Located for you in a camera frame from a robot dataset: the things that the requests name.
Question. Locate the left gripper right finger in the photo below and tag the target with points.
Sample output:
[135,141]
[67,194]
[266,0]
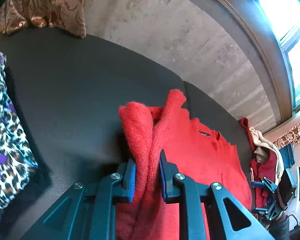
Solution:
[207,211]

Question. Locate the brown floral curtain left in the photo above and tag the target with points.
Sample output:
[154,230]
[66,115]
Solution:
[64,14]

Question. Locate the cream white garment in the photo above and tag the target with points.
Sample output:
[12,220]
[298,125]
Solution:
[263,150]

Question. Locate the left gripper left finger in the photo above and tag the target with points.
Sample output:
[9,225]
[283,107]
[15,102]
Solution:
[87,211]

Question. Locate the blue plastic bin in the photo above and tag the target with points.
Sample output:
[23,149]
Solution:
[288,156]

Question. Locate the brown floral curtain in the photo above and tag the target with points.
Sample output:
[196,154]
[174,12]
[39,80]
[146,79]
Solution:
[64,14]
[290,137]

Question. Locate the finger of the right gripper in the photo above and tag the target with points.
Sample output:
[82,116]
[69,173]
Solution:
[268,212]
[265,184]

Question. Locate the brown floral curtain right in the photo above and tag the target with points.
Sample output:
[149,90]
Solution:
[290,137]

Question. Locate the dark red garment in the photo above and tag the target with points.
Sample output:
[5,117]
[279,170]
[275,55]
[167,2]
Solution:
[244,122]

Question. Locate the bright red fuzzy sweater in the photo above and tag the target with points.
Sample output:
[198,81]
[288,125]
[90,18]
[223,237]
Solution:
[197,151]

